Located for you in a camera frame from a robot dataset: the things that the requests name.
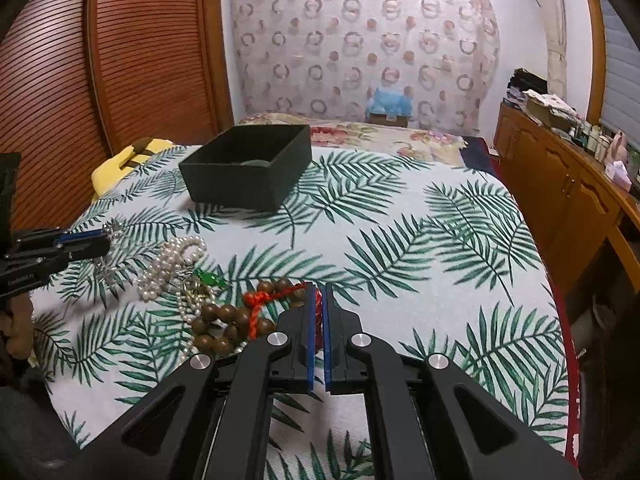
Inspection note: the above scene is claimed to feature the pearl bead jewellery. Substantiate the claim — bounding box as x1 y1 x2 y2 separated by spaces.
189 277 321 357

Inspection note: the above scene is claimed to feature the silver chain necklace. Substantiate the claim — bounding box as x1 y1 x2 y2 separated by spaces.
92 219 128 286

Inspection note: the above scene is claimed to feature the green pendant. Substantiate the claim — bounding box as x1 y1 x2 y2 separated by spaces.
194 268 229 289

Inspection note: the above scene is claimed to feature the grey window blind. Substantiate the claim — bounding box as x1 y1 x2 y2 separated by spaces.
597 0 640 136

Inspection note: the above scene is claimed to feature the small cardboard box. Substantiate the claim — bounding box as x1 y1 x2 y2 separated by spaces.
370 112 409 128

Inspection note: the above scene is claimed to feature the wooden louvered wardrobe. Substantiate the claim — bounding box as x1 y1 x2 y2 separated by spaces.
0 0 234 233

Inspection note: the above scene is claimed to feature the navy blue rug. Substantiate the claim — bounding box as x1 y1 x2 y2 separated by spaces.
460 136 502 174

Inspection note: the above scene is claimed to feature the small white bead necklace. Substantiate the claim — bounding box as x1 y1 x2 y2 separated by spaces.
175 280 203 356

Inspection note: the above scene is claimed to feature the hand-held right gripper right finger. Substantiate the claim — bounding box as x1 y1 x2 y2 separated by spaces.
322 282 586 480

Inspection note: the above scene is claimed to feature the blue plastic bag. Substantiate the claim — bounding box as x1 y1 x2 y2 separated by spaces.
364 86 414 117

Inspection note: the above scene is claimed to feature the circle pattern curtain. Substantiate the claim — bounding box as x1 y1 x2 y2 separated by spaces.
230 0 501 133

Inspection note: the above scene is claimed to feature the leaf print cloth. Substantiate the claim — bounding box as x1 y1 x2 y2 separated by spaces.
30 145 572 480

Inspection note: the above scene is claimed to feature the pink rabbit figure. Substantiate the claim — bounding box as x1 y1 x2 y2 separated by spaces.
607 130 629 166

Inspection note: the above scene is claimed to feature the cardboard box with cloth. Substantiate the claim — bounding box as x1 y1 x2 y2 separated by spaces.
522 90 577 129

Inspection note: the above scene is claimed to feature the large pearl necklace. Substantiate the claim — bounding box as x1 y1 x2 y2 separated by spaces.
136 236 208 302

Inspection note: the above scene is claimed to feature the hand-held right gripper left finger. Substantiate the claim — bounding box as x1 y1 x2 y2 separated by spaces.
82 282 323 480

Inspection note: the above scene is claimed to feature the pink tissue pack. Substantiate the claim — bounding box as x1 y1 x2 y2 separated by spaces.
604 160 634 191

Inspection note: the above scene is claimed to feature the person's left hand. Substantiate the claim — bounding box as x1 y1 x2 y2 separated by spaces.
0 292 35 361

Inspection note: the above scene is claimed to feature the white side curtain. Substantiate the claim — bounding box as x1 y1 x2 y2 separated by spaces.
542 0 569 107

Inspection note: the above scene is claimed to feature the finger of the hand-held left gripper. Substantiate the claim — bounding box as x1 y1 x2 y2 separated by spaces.
12 227 109 248
2 236 112 273

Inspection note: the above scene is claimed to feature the yellow plush toy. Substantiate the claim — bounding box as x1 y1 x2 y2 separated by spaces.
91 136 176 204

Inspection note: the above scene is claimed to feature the stack of dark clothes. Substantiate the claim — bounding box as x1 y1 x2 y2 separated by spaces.
507 67 549 111

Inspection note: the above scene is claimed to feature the group of small bottles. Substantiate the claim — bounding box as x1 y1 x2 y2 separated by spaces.
570 117 614 149

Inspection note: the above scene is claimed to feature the floral bed blanket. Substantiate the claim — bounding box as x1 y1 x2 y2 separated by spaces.
235 112 468 168

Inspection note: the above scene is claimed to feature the dark green box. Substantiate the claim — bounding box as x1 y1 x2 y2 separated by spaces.
178 124 313 212

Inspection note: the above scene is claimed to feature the wooden cabinet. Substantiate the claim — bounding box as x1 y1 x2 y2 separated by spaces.
494 101 640 311

